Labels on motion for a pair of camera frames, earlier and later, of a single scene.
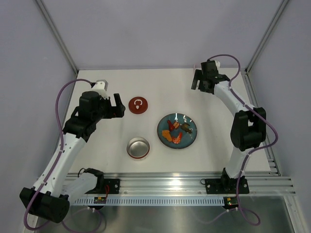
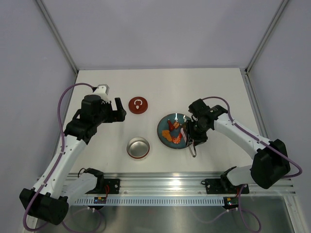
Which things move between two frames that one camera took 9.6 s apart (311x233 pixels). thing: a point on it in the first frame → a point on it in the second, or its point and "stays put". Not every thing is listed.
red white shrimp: [177, 140] stays put
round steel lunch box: [138, 148] stays put
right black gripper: [198, 76] → [191, 135]
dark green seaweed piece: [184, 126] stays put
